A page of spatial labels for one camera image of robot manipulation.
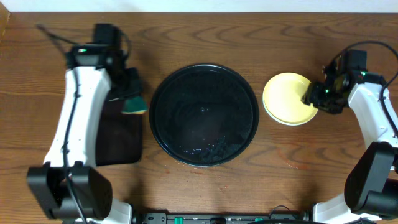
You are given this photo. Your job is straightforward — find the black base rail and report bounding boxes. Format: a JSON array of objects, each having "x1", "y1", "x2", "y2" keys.
[{"x1": 140, "y1": 205, "x2": 313, "y2": 224}]

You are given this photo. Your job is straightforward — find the mint green plate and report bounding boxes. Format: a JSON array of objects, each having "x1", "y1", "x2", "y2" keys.
[{"x1": 263, "y1": 102, "x2": 318, "y2": 126}]

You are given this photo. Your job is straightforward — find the green yellow sponge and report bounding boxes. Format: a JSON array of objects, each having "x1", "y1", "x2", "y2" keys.
[{"x1": 121, "y1": 96, "x2": 147, "y2": 114}]

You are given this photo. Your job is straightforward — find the yellow plate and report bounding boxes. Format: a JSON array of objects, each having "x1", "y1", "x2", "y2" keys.
[{"x1": 262, "y1": 72, "x2": 311, "y2": 107}]

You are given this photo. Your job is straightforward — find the black rectangular tray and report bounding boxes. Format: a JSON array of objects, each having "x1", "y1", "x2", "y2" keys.
[{"x1": 96, "y1": 101, "x2": 142, "y2": 166}]

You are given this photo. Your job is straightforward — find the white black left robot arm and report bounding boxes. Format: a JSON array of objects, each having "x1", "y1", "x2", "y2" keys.
[{"x1": 27, "y1": 44, "x2": 147, "y2": 223}]

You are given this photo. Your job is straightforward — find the black round tray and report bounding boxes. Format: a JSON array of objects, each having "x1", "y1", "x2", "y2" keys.
[{"x1": 149, "y1": 63, "x2": 259, "y2": 167}]

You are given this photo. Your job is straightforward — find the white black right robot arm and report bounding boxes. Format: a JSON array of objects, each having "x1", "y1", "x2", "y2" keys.
[{"x1": 302, "y1": 72, "x2": 397, "y2": 223}]

